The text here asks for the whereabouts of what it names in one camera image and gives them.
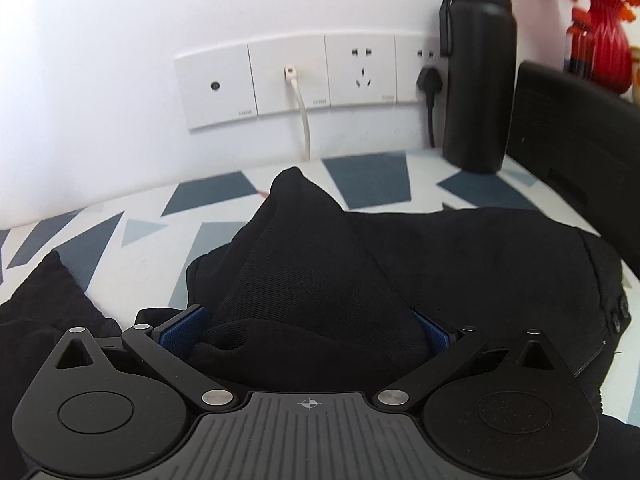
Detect black cabinet appliance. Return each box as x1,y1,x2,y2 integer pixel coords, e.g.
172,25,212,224
505,60,640,272

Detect black plug with cable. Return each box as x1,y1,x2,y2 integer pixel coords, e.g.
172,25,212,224
415,65,446,150

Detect small red bottle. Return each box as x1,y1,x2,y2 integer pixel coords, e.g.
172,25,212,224
565,7,596,79

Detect black water bottle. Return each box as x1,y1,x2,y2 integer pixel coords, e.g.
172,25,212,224
438,0,519,175

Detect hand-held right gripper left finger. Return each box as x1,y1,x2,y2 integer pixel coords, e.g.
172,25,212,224
52,306,240,415

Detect white power socket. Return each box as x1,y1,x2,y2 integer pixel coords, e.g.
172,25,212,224
324,33,399,109
394,33,451,104

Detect white cable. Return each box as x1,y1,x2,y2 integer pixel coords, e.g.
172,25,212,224
283,65,314,162

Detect white coaxial wall plate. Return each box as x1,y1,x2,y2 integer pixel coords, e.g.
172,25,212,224
173,43,259,131

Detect black pants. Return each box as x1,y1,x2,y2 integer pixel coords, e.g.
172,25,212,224
0,166,633,413

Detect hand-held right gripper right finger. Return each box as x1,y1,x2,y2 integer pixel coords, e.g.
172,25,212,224
372,309,557,413

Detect red ribbed vase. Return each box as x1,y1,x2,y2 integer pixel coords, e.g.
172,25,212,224
582,0,635,96

